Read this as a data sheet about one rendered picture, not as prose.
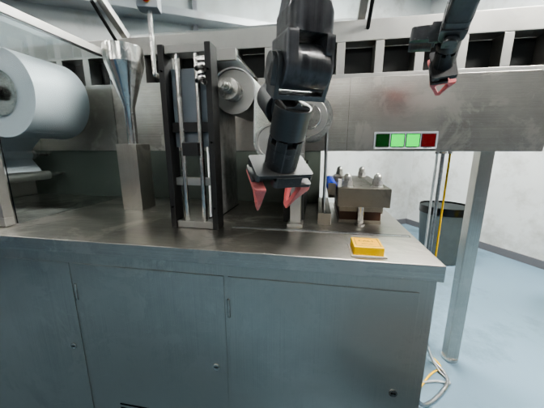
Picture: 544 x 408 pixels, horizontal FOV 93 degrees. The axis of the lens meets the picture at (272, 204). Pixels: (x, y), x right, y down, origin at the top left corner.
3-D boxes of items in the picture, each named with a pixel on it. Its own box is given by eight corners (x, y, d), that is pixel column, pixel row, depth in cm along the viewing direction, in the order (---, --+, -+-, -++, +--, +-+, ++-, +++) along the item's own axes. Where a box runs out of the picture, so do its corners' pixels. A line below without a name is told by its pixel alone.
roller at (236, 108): (214, 114, 89) (213, 70, 86) (236, 121, 113) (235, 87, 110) (254, 113, 87) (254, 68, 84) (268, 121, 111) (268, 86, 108)
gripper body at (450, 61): (431, 83, 78) (435, 63, 72) (428, 57, 82) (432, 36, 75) (456, 79, 76) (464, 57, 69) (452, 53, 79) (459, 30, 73)
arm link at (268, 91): (275, 52, 31) (337, 60, 34) (252, 33, 40) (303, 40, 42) (261, 142, 39) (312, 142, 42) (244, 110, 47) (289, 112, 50)
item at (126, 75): (113, 210, 107) (93, 59, 95) (136, 203, 121) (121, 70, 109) (144, 212, 105) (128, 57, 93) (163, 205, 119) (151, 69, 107)
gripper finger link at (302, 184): (257, 197, 53) (264, 157, 47) (289, 194, 56) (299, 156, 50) (266, 219, 49) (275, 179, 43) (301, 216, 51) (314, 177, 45)
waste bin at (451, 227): (475, 264, 263) (485, 208, 251) (440, 270, 249) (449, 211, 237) (435, 248, 306) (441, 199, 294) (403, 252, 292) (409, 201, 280)
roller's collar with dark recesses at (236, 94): (218, 99, 82) (217, 77, 80) (225, 102, 88) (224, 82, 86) (238, 99, 81) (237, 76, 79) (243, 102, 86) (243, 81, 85)
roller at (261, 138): (255, 159, 89) (254, 122, 86) (268, 157, 113) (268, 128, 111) (290, 159, 87) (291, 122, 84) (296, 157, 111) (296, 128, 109)
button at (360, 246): (353, 255, 63) (354, 246, 62) (350, 245, 69) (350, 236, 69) (384, 257, 62) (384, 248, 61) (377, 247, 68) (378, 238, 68)
